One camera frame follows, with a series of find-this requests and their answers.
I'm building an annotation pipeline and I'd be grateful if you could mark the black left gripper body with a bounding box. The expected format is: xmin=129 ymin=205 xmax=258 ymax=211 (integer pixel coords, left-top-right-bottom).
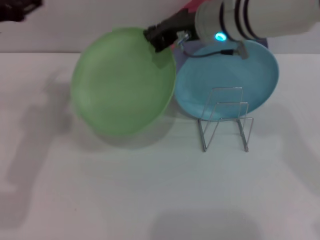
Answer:
xmin=0 ymin=0 xmax=44 ymax=24

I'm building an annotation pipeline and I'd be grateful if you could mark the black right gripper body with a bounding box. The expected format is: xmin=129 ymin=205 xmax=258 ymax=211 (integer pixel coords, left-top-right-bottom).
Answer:
xmin=158 ymin=8 xmax=201 ymax=44

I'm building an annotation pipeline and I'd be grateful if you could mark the green round plate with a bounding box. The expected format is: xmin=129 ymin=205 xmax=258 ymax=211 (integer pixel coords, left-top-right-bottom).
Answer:
xmin=70 ymin=26 xmax=177 ymax=139

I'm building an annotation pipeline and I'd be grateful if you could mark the purple round plate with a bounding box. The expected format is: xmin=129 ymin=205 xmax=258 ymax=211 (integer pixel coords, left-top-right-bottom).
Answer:
xmin=171 ymin=37 xmax=270 ymax=66

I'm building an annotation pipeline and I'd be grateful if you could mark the blue round plate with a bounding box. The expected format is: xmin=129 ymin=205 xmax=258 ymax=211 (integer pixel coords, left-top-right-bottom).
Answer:
xmin=173 ymin=39 xmax=280 ymax=123

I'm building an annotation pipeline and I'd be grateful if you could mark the grey right arm cable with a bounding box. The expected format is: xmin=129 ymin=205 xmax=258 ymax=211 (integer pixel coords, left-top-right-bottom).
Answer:
xmin=176 ymin=30 xmax=249 ymax=60

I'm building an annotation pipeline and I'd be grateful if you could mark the metal wire plate rack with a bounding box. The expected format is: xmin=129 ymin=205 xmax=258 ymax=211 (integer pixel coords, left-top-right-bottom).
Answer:
xmin=197 ymin=86 xmax=255 ymax=153

